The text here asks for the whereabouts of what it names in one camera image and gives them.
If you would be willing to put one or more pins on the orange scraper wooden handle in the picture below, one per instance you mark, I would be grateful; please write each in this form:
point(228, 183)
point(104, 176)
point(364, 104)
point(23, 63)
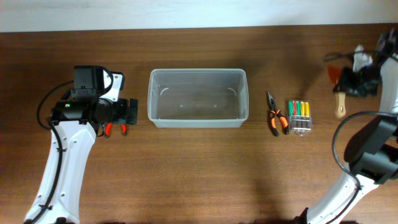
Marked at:
point(334, 74)

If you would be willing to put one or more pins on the clear plastic container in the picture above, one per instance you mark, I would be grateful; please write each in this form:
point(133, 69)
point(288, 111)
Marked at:
point(198, 98)

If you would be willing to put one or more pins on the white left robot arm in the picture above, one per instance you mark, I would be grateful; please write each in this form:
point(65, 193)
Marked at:
point(85, 112)

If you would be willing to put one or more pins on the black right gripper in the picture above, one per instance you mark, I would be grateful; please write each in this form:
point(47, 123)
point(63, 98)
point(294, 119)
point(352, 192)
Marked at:
point(344, 84)

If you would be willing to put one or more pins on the orange black needle-nose pliers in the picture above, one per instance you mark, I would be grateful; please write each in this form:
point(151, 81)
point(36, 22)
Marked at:
point(275, 113)

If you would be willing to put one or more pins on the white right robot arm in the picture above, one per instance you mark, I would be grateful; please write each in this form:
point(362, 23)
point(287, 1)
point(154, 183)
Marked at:
point(368, 160)

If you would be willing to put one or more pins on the screwdriver set clear case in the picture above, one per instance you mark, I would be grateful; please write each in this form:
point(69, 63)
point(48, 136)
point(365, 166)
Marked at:
point(300, 119)

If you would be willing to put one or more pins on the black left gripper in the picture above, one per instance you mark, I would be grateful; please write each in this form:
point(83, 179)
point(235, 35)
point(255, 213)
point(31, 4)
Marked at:
point(124, 104)

